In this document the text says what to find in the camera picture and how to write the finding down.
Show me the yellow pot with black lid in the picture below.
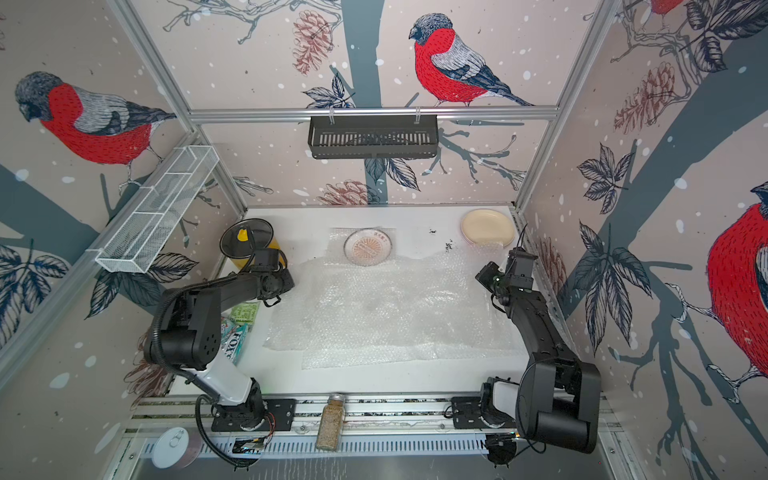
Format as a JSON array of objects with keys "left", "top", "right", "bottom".
[{"left": 219, "top": 218, "right": 280, "bottom": 270}]

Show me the spice jar with granules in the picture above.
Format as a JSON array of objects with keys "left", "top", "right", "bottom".
[{"left": 315, "top": 393, "right": 346, "bottom": 452}]

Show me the black hanging wire basket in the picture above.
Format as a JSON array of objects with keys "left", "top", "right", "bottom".
[{"left": 308, "top": 115, "right": 439, "bottom": 160}]

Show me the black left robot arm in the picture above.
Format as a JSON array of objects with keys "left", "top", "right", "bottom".
[{"left": 144, "top": 248, "right": 294, "bottom": 410}]

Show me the cream plate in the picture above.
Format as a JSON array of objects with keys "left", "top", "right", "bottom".
[{"left": 460, "top": 209, "right": 517, "bottom": 246}]

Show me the green snack packet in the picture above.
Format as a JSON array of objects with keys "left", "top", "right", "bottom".
[{"left": 220, "top": 318, "right": 249, "bottom": 364}]

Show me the small green sachet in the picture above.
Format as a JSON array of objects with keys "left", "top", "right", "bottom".
[{"left": 229, "top": 302, "right": 260, "bottom": 328}]

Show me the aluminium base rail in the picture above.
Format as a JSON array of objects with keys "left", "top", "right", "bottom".
[{"left": 128, "top": 392, "right": 625, "bottom": 460}]

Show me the white wire mesh shelf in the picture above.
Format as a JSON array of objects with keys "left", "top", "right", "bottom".
[{"left": 95, "top": 145, "right": 219, "bottom": 273}]

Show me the white tape roll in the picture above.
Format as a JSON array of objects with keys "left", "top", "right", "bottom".
[{"left": 151, "top": 427, "right": 203, "bottom": 470}]

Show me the patterned plate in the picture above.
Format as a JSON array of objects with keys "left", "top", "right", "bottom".
[{"left": 326, "top": 227, "right": 395, "bottom": 267}]

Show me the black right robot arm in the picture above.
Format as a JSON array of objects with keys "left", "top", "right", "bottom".
[{"left": 476, "top": 247, "right": 601, "bottom": 453}]

